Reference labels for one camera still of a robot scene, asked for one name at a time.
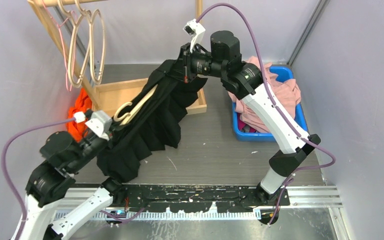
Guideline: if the magenta dress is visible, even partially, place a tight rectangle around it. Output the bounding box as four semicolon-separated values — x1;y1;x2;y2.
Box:
237;119;257;133

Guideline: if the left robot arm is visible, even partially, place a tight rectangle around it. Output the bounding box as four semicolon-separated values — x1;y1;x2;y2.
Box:
12;131;126;240

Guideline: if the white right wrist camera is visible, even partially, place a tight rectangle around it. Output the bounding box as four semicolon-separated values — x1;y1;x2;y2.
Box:
183;18;206;53

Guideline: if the orange cloth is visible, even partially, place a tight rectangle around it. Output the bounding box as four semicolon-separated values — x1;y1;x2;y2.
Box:
66;88;93;142

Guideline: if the black garment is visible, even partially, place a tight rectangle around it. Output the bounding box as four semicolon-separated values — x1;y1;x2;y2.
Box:
96;59;208;183

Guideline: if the wooden hanger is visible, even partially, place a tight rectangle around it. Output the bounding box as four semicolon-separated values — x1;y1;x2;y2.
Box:
57;0;96;92
112;84;158;126
74;0;107;86

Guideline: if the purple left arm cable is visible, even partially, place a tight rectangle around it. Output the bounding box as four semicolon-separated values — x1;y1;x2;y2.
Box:
0;117;79;240

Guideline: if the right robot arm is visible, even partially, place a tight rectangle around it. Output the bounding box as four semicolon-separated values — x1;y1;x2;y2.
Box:
179;26;321;206

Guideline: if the aluminium rail frame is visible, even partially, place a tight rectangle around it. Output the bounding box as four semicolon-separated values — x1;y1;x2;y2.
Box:
52;185;344;221

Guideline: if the wooden clothes rack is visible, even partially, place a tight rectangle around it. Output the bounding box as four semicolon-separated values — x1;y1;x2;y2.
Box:
26;0;208;117

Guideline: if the blue plastic bin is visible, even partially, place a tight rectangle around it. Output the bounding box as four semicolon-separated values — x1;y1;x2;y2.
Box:
228;65;308;142

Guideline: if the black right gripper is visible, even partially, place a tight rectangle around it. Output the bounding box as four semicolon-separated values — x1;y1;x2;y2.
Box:
165;41;227;82

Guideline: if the pink pleated garment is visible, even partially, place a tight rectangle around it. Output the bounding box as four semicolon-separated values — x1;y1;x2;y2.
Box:
229;62;301;133

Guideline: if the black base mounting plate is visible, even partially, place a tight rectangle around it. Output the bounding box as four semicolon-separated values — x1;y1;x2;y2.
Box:
69;183;291;226

